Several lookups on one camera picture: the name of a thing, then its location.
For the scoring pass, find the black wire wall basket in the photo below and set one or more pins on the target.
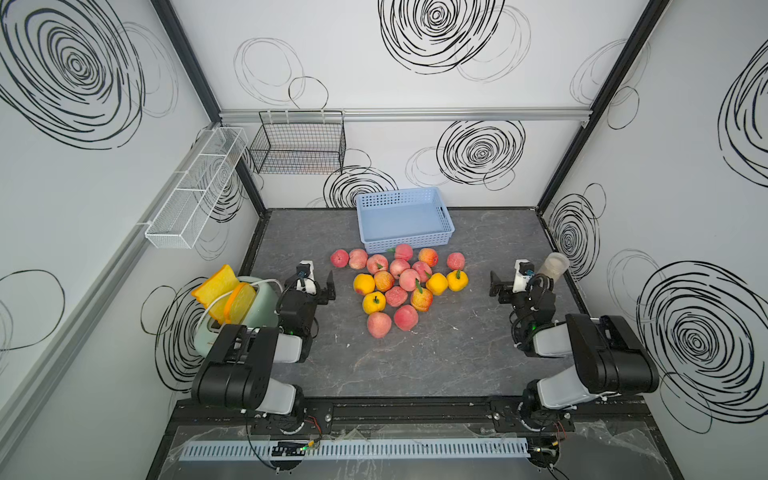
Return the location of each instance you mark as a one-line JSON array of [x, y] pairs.
[[299, 142]]

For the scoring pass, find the light blue plastic basket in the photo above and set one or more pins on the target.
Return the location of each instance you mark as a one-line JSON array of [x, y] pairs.
[[417, 217]]

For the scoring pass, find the grey slotted cable duct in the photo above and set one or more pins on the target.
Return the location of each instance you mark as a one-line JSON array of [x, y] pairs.
[[376, 449]]

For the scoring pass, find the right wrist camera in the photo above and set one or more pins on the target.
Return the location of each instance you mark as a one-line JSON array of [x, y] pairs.
[[524, 269]]

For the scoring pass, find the mint green toaster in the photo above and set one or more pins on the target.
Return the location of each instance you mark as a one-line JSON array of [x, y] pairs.
[[261, 314]]

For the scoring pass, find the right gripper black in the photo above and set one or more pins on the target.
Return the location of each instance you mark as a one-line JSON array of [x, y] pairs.
[[507, 289]]

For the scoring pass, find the yellow toast slice front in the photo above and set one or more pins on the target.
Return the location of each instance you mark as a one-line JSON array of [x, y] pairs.
[[239, 303]]

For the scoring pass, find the orange peach top right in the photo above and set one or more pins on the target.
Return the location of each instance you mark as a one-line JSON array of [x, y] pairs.
[[428, 256]]

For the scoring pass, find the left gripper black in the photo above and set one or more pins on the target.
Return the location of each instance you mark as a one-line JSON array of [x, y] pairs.
[[321, 295]]

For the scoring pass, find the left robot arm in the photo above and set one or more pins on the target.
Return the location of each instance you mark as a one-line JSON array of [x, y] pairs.
[[236, 373]]

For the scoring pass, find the yellow toast slice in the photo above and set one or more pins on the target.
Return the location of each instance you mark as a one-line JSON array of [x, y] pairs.
[[216, 290], [239, 303]]

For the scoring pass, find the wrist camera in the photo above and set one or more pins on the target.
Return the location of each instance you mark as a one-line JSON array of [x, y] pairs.
[[306, 269], [524, 269]]

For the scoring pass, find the frosted plastic cup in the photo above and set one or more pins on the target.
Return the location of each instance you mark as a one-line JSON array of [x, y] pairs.
[[554, 266]]

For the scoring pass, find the yellow toast slice rear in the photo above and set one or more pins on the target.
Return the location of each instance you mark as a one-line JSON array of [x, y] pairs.
[[216, 290]]

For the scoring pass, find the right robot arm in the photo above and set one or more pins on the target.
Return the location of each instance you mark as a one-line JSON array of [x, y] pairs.
[[608, 359]]

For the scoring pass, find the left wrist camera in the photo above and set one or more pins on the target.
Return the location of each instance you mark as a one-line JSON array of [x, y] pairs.
[[306, 269]]

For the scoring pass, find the pink peach with leaf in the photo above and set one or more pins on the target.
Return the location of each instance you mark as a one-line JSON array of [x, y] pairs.
[[376, 263]]

